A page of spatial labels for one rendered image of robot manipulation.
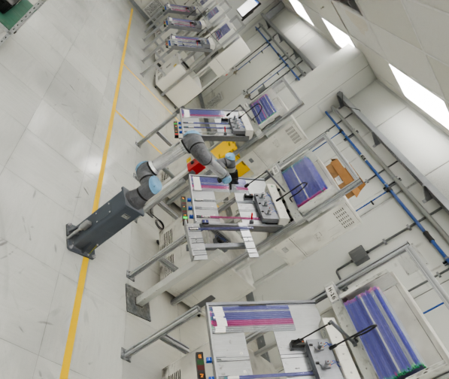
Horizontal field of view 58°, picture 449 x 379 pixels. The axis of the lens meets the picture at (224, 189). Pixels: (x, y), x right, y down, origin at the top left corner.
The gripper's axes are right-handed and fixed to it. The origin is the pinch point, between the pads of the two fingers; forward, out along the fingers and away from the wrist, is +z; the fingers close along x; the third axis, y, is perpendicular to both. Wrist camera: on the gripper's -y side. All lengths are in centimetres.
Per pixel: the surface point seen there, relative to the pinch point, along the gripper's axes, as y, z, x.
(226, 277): -12, 67, -32
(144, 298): -79, 46, -59
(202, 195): -22.7, 5.8, 7.9
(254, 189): 24.4, 17.0, 19.9
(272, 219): 29.2, 12.7, -28.0
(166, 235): -61, 60, 25
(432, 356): 82, 5, -164
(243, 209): 8.7, 13.1, -10.0
